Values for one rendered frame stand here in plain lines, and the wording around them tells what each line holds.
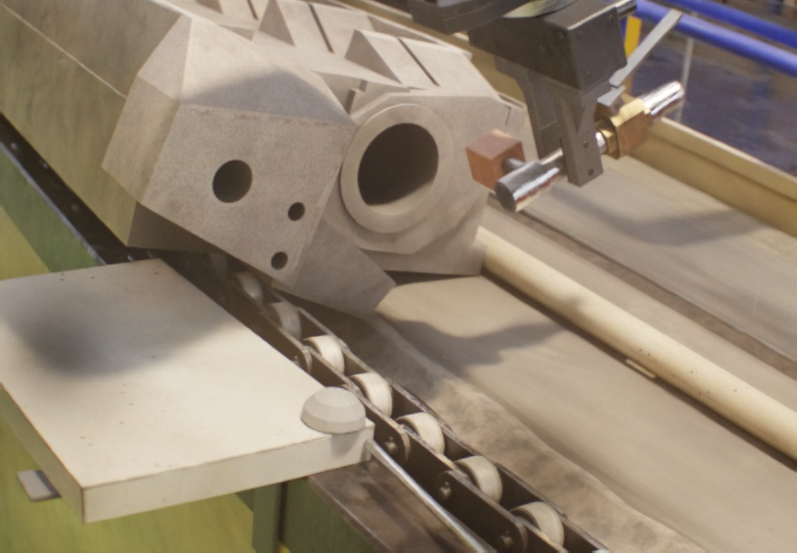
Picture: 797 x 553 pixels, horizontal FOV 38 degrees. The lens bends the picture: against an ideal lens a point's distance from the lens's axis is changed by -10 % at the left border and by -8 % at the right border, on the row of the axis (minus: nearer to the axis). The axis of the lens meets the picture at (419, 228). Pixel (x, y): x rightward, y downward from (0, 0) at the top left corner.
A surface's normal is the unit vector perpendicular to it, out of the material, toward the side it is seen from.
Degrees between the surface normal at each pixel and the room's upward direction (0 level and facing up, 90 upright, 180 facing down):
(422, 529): 0
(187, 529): 90
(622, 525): 43
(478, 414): 60
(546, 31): 115
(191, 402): 0
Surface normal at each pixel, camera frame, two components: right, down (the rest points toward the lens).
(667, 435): 0.13, -0.93
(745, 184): -0.82, 0.08
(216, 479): 0.62, 0.34
